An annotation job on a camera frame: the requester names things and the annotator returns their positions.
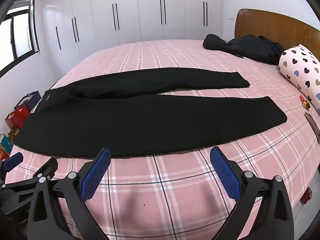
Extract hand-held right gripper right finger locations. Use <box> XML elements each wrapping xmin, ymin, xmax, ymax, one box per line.
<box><xmin>209</xmin><ymin>146</ymin><xmax>295</xmax><ymax>240</ymax></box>

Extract wooden headboard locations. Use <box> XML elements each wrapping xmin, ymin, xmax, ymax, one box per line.
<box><xmin>234</xmin><ymin>8</ymin><xmax>320</xmax><ymax>62</ymax></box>

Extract black pants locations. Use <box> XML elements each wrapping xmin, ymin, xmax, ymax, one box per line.
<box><xmin>12</xmin><ymin>67</ymin><xmax>288</xmax><ymax>159</ymax></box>

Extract red gift box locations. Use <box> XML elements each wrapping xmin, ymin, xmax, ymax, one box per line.
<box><xmin>4</xmin><ymin>112</ymin><xmax>25</xmax><ymax>130</ymax></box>

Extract small red toy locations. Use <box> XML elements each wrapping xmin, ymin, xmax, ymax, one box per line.
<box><xmin>299</xmin><ymin>95</ymin><xmax>312</xmax><ymax>111</ymax></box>

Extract white pillow with heart print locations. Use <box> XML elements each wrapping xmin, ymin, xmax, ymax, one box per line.
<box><xmin>277</xmin><ymin>44</ymin><xmax>320</xmax><ymax>117</ymax></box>

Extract bed with pink plaid sheet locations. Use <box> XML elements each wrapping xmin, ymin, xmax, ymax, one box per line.
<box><xmin>0</xmin><ymin>39</ymin><xmax>320</xmax><ymax>240</ymax></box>

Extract black framed window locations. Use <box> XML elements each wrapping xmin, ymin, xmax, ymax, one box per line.
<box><xmin>0</xmin><ymin>0</ymin><xmax>40</xmax><ymax>78</ymax></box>

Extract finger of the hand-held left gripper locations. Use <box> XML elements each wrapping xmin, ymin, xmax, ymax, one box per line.
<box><xmin>0</xmin><ymin>152</ymin><xmax>24</xmax><ymax>179</ymax></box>
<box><xmin>5</xmin><ymin>157</ymin><xmax>59</xmax><ymax>193</ymax></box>

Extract blue gift bag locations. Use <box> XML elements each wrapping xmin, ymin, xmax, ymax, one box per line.
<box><xmin>21</xmin><ymin>90</ymin><xmax>42</xmax><ymax>113</ymax></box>

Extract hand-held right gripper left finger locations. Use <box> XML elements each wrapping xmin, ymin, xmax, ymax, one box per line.
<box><xmin>27</xmin><ymin>148</ymin><xmax>112</xmax><ymax>240</ymax></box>

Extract small red box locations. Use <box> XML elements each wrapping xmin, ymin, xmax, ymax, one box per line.
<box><xmin>299</xmin><ymin>187</ymin><xmax>313</xmax><ymax>206</ymax></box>

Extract white wardrobe with black handles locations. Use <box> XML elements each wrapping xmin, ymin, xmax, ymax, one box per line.
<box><xmin>41</xmin><ymin>0</ymin><xmax>223</xmax><ymax>75</ymax></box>

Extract teal cardboard box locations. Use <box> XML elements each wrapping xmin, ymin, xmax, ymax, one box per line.
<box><xmin>0</xmin><ymin>134</ymin><xmax>14</xmax><ymax>156</ymax></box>

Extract pile of dark clothes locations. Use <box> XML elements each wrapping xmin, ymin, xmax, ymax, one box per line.
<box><xmin>202</xmin><ymin>34</ymin><xmax>283</xmax><ymax>66</ymax></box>

